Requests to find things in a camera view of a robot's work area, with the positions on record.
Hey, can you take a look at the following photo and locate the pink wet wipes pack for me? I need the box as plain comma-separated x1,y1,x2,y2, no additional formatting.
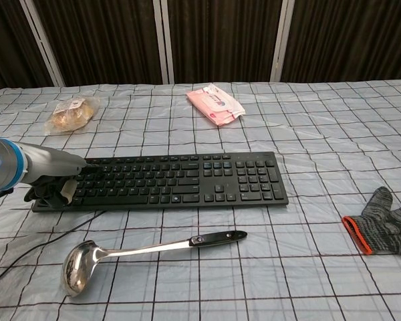
186,84,246,127

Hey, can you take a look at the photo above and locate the grey knit glove orange cuff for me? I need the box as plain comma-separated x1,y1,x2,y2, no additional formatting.
341,186,401,258

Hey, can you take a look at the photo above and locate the white partition frame post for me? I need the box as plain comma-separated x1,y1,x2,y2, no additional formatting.
269,0,295,83
153,0,175,85
18,0,66,87

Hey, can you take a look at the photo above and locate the black computer keyboard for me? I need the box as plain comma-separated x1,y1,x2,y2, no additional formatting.
30,152,289,213

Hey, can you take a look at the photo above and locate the steel ladle with black handle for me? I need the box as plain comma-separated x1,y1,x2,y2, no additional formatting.
60,229,248,298

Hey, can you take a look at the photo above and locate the dark pleated curtain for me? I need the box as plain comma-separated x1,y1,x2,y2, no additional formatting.
0,0,401,96

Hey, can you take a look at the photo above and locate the checked light blue tablecloth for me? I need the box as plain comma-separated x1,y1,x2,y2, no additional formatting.
0,79,401,321

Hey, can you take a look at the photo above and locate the black keyboard cable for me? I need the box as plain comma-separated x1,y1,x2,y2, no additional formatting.
0,209,107,290

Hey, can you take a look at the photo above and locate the bread in clear plastic bag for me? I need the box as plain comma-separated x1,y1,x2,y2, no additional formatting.
43,94,101,136

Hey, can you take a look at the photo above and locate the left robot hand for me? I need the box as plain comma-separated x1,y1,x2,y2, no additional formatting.
23,158,105,209

